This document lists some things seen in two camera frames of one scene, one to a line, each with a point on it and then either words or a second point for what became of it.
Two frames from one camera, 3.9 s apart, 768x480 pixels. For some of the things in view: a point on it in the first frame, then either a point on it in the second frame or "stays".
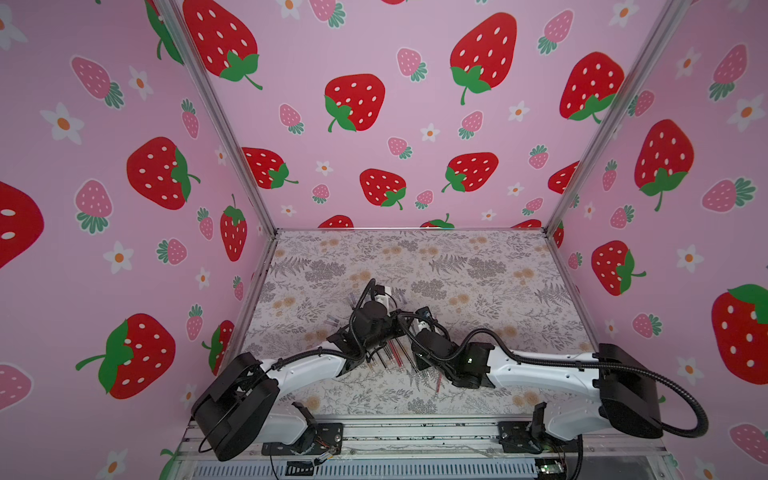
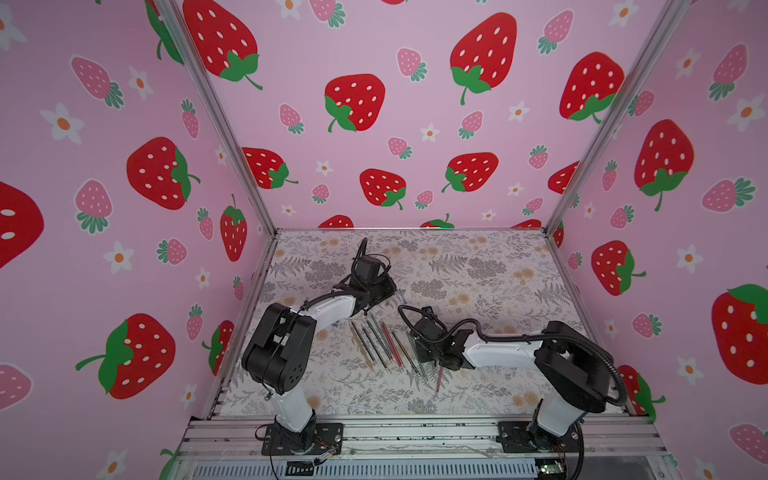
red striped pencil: x=395 y=354 stays
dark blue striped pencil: x=381 y=359 stays
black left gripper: x=395 y=319 → x=389 y=288
